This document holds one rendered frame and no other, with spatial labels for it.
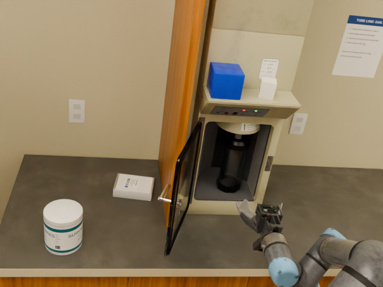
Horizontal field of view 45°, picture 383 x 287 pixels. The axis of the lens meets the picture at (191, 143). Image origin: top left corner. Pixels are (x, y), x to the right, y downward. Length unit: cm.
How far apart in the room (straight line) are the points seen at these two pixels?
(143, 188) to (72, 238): 43
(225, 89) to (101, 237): 71
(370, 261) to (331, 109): 137
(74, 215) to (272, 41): 89
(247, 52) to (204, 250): 73
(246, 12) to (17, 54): 98
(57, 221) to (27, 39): 79
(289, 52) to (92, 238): 97
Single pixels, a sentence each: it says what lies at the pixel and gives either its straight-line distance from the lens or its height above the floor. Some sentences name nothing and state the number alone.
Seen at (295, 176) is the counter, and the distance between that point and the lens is 229.
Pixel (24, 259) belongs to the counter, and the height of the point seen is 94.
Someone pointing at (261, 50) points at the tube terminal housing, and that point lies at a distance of 160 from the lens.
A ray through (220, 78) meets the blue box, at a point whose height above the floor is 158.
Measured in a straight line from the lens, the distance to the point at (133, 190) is 193.
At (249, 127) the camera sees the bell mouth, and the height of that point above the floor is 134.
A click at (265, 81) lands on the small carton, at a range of 156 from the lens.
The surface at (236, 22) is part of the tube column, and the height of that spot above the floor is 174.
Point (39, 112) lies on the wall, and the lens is 215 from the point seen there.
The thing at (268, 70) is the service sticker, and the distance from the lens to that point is 164.
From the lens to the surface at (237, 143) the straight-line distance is 181.
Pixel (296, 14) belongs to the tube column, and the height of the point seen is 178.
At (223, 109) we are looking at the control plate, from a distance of 157.
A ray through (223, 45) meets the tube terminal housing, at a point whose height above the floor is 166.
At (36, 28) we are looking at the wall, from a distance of 200.
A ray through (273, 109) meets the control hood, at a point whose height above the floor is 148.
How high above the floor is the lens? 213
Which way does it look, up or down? 30 degrees down
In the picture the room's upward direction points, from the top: 8 degrees clockwise
